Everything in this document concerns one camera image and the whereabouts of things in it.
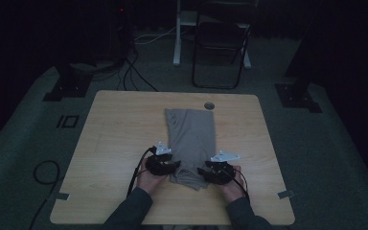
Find white floor cable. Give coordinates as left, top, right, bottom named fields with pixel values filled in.
left=133, top=25, right=178, bottom=46

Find grey round stand base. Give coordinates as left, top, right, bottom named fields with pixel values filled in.
left=68, top=60, right=123, bottom=74

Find person's right hand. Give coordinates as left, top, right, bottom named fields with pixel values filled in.
left=218, top=165, right=247, bottom=203

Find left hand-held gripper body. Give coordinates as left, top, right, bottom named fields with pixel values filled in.
left=145, top=141, right=174, bottom=177

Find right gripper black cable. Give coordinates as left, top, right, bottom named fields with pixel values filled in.
left=222, top=167, right=251, bottom=203

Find grey sweatpants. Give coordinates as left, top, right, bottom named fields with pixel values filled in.
left=164, top=107, right=218, bottom=192

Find black floor cables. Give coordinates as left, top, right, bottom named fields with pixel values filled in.
left=116, top=47, right=159, bottom=93

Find white metal stand frame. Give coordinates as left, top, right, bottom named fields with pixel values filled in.
left=172, top=0, right=253, bottom=70

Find black folding chair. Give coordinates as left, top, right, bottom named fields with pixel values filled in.
left=191, top=0, right=254, bottom=90

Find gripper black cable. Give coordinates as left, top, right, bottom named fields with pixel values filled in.
left=126, top=146, right=158, bottom=199
left=222, top=167, right=251, bottom=203

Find person's left hand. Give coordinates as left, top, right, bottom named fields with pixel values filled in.
left=135, top=157, right=169, bottom=196

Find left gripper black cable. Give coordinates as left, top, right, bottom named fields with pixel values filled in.
left=126, top=146, right=158, bottom=199

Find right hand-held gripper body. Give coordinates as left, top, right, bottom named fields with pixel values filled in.
left=203, top=150, right=242, bottom=186

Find black stand base plate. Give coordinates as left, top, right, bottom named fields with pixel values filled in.
left=274, top=81, right=323, bottom=114
left=42, top=63, right=94, bottom=103

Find looped black floor cable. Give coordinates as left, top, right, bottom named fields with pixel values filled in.
left=28, top=159, right=62, bottom=230

